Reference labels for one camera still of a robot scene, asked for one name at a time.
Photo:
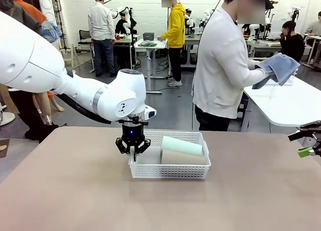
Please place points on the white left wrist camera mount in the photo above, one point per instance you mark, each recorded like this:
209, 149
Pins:
151, 113

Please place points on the dark green crate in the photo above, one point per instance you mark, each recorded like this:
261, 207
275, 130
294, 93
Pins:
148, 36

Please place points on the white tower fan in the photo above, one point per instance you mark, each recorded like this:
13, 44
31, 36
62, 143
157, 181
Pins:
47, 5

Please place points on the white round floor stand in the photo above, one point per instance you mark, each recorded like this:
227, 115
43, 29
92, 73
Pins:
6, 118

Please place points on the black office chair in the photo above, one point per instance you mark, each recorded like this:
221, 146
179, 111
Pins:
84, 36

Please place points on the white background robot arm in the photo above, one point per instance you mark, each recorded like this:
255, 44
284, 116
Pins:
206, 18
189, 20
126, 18

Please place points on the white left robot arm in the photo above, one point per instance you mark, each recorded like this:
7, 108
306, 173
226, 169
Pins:
75, 90

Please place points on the blue towel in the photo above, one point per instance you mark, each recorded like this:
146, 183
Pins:
283, 64

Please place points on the person in black sweater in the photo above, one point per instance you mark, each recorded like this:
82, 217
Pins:
292, 44

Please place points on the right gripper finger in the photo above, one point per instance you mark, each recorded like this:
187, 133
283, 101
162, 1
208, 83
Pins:
304, 152
311, 129

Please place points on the green cloth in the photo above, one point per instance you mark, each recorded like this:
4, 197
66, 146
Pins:
148, 43

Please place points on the mannequin in orange top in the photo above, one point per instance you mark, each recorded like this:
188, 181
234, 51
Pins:
30, 8

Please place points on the person's right forearm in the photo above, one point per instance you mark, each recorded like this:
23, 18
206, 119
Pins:
248, 78

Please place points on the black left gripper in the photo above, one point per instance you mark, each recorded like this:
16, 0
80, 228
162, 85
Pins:
133, 134

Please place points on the mannequin in dark green jacket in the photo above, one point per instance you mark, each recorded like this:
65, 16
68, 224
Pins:
27, 20

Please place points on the person in yellow hoodie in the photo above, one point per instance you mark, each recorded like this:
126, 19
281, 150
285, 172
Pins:
176, 25

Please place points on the pale green cup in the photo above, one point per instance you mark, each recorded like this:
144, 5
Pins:
180, 145

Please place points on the white rounded table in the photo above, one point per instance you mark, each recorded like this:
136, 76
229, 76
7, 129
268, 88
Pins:
288, 103

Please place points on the brown cup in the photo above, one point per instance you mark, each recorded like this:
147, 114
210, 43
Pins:
183, 158

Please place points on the white height-adjustable desk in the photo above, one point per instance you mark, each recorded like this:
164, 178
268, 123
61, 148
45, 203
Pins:
150, 49

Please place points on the person in white sweater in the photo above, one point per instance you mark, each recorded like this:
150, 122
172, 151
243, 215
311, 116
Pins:
220, 65

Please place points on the seated person in black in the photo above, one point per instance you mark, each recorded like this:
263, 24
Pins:
123, 25

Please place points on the man in white shirt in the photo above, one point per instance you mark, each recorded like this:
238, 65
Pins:
101, 20

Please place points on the white perforated plastic basket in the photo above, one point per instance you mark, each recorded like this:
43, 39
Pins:
170, 172

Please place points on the person's left forearm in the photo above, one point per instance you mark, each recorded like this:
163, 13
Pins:
253, 65

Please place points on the blue patterned garment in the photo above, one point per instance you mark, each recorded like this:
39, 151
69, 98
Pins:
51, 31

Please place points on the person in grey top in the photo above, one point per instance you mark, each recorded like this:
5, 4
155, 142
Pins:
314, 26

